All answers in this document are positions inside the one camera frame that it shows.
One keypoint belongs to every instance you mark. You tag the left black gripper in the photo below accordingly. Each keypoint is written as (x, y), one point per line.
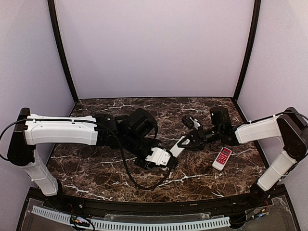
(143, 162)

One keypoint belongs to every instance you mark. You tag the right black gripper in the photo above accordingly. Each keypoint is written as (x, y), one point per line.
(199, 140)

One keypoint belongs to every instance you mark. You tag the white air conditioner remote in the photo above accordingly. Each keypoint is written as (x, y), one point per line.
(175, 151)

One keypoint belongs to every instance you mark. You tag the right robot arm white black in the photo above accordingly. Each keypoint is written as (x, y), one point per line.
(290, 125)

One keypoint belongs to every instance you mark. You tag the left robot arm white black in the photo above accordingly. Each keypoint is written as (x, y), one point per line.
(126, 133)

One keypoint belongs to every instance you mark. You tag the red white remote control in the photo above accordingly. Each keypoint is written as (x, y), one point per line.
(222, 158)

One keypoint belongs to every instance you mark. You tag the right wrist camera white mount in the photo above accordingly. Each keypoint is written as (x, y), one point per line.
(191, 123)

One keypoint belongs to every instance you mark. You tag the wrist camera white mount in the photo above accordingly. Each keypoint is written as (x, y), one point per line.
(191, 123)
(159, 156)

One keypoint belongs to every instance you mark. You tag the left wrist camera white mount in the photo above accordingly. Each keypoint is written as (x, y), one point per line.
(159, 156)

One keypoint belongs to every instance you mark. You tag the black front rail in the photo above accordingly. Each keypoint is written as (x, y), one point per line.
(91, 207)

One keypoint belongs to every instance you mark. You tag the white slotted cable duct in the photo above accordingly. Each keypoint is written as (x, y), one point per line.
(132, 223)

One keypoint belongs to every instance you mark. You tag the right black frame post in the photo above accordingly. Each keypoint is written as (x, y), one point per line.
(248, 50)

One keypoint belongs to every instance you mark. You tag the black frame post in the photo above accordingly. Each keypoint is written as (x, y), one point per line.
(248, 50)
(60, 49)

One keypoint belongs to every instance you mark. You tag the left black frame post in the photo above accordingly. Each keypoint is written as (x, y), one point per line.
(60, 49)

